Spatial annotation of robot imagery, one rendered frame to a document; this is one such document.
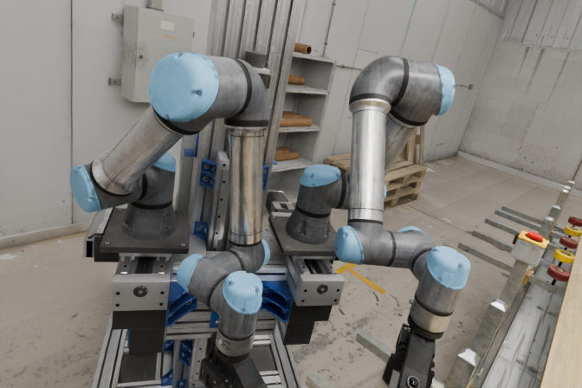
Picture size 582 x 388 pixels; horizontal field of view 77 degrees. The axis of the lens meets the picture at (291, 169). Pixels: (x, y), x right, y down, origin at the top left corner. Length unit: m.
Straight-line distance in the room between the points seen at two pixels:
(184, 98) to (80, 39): 2.18
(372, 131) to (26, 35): 2.27
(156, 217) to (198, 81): 0.54
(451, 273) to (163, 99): 0.59
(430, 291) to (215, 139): 0.76
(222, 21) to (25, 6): 1.73
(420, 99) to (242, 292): 0.58
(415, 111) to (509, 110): 7.67
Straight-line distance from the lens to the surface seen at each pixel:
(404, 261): 0.82
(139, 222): 1.09
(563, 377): 1.39
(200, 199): 1.27
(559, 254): 2.27
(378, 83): 0.86
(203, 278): 0.78
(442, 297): 0.77
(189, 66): 0.65
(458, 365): 0.89
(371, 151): 0.81
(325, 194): 1.13
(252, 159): 0.79
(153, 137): 0.77
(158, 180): 1.04
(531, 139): 8.51
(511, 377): 1.76
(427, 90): 0.91
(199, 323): 1.29
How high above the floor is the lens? 1.61
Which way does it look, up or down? 19 degrees down
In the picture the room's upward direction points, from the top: 11 degrees clockwise
